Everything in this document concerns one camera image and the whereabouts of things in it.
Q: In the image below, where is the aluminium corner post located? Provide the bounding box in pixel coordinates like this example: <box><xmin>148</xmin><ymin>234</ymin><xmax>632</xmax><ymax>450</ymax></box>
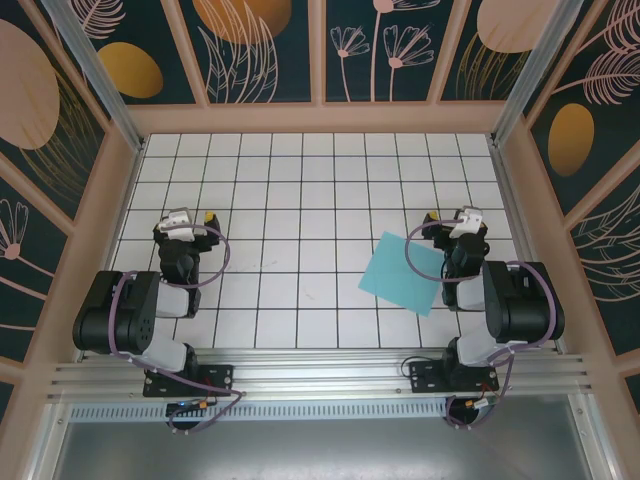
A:
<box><xmin>489</xmin><ymin>0</ymin><xmax>586</xmax><ymax>146</ymax></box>
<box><xmin>39</xmin><ymin>0</ymin><xmax>147</xmax><ymax>154</ymax></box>

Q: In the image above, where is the slotted grey cable duct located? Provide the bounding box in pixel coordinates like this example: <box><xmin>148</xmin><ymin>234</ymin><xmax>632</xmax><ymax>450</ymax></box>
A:
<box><xmin>69</xmin><ymin>402</ymin><xmax>576</xmax><ymax>424</ymax></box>

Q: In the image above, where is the teal paper sheet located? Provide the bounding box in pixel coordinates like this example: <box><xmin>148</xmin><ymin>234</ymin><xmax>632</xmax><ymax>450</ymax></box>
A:
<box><xmin>357</xmin><ymin>229</ymin><xmax>450</xmax><ymax>317</ymax></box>

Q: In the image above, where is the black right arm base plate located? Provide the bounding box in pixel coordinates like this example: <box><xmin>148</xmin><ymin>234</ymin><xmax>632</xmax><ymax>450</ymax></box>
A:
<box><xmin>408</xmin><ymin>359</ymin><xmax>500</xmax><ymax>394</ymax></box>

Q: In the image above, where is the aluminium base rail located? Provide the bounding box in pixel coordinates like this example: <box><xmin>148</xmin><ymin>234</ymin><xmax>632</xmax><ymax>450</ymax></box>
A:
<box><xmin>47</xmin><ymin>347</ymin><xmax>596</xmax><ymax>401</ymax></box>

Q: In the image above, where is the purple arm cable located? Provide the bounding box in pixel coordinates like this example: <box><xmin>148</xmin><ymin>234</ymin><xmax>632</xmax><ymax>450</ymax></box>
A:
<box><xmin>107</xmin><ymin>224</ymin><xmax>246</xmax><ymax>435</ymax></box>
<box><xmin>404</xmin><ymin>218</ymin><xmax>561</xmax><ymax>432</ymax></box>

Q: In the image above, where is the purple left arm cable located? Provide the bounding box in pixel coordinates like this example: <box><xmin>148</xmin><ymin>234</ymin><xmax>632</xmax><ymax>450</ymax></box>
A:
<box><xmin>107</xmin><ymin>224</ymin><xmax>246</xmax><ymax>435</ymax></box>

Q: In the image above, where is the grey metal panel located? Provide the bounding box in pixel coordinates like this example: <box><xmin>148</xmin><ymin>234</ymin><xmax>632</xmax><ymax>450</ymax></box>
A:
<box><xmin>47</xmin><ymin>422</ymin><xmax>601</xmax><ymax>480</ymax></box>

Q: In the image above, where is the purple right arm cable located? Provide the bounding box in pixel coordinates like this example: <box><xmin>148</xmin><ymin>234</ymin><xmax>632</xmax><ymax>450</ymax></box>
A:
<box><xmin>404</xmin><ymin>218</ymin><xmax>561</xmax><ymax>432</ymax></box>

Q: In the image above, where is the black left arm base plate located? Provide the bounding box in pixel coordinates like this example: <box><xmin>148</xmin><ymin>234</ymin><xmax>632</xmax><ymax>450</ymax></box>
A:
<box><xmin>143</xmin><ymin>363</ymin><xmax>235</xmax><ymax>399</ymax></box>

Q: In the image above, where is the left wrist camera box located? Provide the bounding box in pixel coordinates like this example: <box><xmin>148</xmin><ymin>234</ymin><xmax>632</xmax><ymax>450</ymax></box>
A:
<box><xmin>158</xmin><ymin>208</ymin><xmax>197</xmax><ymax>240</ymax></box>

